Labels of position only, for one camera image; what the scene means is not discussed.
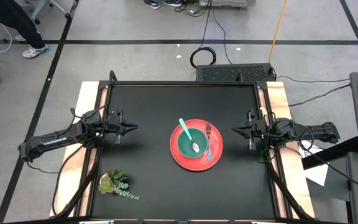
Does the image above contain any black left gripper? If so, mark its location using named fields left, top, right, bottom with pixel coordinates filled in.
left=106, top=108, right=140, bottom=146

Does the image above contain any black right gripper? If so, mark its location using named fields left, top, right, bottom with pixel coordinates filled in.
left=231, top=109, right=267, bottom=151

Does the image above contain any fork with teal handle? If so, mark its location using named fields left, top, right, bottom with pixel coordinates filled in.
left=205, top=122, right=213, bottom=162

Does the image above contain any spoon with teal handle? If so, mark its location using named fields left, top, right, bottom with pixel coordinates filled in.
left=178, top=118, right=201, bottom=153

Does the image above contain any teal ceramic bowl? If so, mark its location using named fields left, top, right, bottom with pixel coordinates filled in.
left=177, top=128, right=208, bottom=159

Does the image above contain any red ceramic plate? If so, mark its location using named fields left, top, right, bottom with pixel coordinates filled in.
left=170, top=118, right=224, bottom=172

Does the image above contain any artificial succulent plant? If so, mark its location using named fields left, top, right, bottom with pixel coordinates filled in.
left=98, top=167, right=140, bottom=202

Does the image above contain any black perforated computer tower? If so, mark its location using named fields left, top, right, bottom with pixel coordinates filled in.
left=195, top=62, right=275, bottom=83

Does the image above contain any white paper sheet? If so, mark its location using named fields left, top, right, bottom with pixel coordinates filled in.
left=300, top=141, right=329, bottom=187

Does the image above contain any grey equipment base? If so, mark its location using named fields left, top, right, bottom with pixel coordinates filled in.
left=198, top=0, right=257, bottom=9

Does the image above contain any person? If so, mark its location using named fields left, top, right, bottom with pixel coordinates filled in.
left=143, top=0, right=183, bottom=10
left=0, top=0, right=50, bottom=60

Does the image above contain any office chair base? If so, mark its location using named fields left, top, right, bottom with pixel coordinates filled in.
left=26, top=0, right=73, bottom=26

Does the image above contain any black table frame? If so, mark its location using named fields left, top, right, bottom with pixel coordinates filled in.
left=54, top=70, right=315, bottom=222

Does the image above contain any thin black cable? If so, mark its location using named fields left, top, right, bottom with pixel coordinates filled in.
left=211, top=7, right=233, bottom=65
left=275, top=75, right=351, bottom=84
left=287, top=83, right=351, bottom=108

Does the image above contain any coiled black cable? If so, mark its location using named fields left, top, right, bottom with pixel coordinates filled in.
left=189, top=0, right=218, bottom=70

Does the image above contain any yellow cable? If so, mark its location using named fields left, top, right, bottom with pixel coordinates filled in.
left=268, top=0, right=290, bottom=64

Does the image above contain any black cable bundle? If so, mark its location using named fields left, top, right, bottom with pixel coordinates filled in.
left=174, top=0, right=211, bottom=18

